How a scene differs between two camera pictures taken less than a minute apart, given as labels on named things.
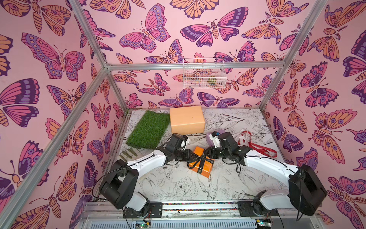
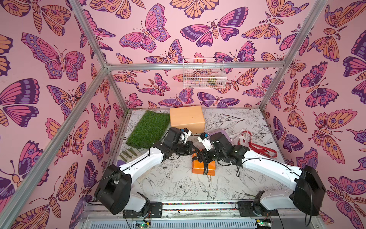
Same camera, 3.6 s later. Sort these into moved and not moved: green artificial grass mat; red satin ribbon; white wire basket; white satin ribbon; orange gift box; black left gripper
Moved: orange gift box; black left gripper
Not moved: green artificial grass mat; white wire basket; white satin ribbon; red satin ribbon
